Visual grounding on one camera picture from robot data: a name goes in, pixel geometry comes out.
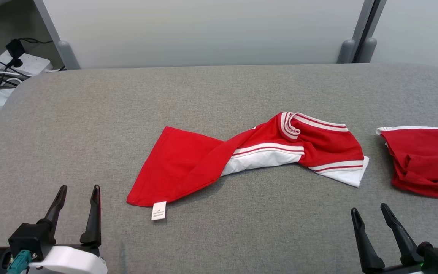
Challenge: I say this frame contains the red basketball jersey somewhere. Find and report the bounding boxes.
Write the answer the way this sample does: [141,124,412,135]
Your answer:
[127,112,370,221]

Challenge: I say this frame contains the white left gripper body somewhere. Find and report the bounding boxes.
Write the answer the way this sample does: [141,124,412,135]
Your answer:
[28,244,108,274]

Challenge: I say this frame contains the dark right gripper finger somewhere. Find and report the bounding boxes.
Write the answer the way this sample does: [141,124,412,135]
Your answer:
[380,203,424,266]
[351,207,386,273]

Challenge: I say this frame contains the white power strip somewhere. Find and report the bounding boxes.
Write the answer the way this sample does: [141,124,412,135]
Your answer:
[0,51,53,76]

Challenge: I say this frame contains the grey partition post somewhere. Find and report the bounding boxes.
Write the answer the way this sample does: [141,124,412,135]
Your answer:
[33,0,81,71]
[336,0,375,64]
[356,0,387,64]

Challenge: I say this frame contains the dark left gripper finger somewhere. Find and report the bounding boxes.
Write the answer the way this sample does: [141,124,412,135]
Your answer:
[80,185,102,246]
[36,185,68,244]

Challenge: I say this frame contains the red basketball shorts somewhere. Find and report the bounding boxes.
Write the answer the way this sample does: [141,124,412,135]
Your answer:
[376,126,438,201]

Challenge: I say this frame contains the black cable with teal plug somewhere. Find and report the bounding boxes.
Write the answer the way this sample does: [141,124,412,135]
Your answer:
[6,249,37,274]

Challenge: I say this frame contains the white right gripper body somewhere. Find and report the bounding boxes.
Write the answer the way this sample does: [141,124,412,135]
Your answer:
[363,263,427,274]

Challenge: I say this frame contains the black plug adapter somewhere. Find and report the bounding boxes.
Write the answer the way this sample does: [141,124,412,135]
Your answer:
[5,38,25,68]

